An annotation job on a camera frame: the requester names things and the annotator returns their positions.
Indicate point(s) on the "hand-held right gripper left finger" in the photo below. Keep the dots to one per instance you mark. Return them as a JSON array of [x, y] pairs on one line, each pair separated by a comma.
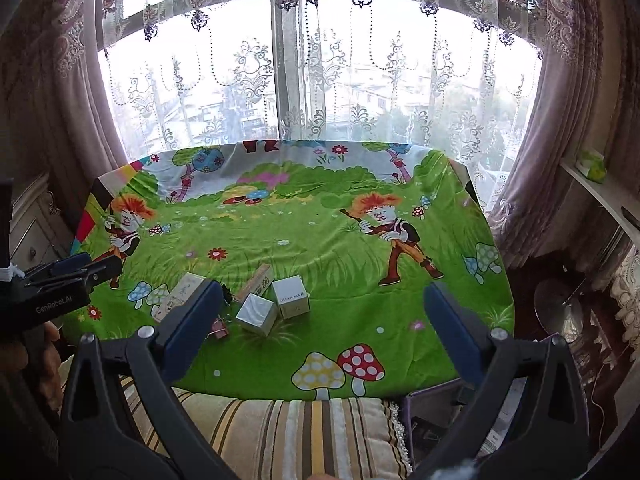
[[192, 327]]

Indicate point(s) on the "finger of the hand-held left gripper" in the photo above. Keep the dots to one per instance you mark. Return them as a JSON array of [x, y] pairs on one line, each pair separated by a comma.
[[102, 270], [70, 263]]

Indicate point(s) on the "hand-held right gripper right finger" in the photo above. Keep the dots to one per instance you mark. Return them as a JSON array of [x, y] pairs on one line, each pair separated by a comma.
[[452, 335]]

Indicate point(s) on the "person's left hand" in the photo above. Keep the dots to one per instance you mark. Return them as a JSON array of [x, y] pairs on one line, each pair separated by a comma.
[[47, 335]]

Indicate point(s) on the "pink patterned binder clip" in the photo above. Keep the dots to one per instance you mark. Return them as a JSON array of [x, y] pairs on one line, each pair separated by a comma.
[[220, 329]]

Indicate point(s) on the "cream box with line drawing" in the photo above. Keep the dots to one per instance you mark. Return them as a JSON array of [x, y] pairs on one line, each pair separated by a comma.
[[177, 292]]

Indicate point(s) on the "white carved cabinet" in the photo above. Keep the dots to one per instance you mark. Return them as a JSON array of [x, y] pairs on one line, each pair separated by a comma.
[[40, 225]]

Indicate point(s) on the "silver cube box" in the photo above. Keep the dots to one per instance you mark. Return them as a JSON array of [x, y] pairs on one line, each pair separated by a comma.
[[256, 314]]

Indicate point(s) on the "tan narrow long box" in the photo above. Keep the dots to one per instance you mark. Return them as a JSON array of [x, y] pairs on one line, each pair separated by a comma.
[[257, 282]]

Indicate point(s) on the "cream cube box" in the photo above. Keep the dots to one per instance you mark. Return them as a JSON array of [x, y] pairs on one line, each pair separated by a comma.
[[291, 297]]

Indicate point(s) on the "round grey stand base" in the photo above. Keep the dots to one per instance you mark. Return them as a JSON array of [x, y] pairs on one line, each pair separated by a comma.
[[557, 310]]

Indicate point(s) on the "striped sofa cushion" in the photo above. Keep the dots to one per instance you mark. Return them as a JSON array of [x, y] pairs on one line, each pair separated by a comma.
[[280, 435]]

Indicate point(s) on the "green cartoon printed blanket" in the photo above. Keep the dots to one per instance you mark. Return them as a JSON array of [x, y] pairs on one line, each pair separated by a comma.
[[320, 220]]

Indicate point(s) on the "white lace cloth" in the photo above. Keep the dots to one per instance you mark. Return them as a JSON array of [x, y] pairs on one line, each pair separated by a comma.
[[629, 290]]

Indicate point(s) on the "mauve patterned drape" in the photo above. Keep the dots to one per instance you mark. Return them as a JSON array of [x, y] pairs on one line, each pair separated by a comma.
[[55, 70], [565, 110]]

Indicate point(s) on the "green tissue pack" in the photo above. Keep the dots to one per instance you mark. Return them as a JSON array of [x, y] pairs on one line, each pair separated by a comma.
[[591, 166]]

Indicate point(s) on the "sheer lace curtain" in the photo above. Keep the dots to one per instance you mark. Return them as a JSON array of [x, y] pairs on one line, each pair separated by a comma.
[[400, 85]]

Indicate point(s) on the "white wall shelf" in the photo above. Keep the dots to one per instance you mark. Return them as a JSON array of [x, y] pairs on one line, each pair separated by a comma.
[[605, 200]]

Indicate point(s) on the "grey window frame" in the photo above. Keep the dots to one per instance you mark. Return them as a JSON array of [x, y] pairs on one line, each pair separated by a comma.
[[292, 65]]

